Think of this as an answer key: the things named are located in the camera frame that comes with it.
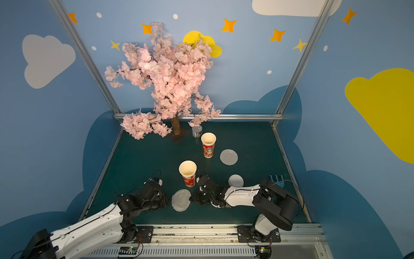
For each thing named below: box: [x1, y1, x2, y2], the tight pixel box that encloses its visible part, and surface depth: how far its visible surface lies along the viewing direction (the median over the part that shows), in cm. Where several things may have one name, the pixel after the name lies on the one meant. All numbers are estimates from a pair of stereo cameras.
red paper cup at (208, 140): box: [201, 132, 217, 159], surface depth 95 cm
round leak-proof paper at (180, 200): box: [171, 188, 192, 213], surface depth 86 cm
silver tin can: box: [191, 125, 203, 139], surface depth 113 cm
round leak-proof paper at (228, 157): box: [219, 148, 239, 166], surface depth 106 cm
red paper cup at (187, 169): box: [178, 160, 197, 188], surface depth 82 cm
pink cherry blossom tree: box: [104, 21, 222, 140], surface depth 77 cm
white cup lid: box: [228, 173, 244, 188], surface depth 93 cm
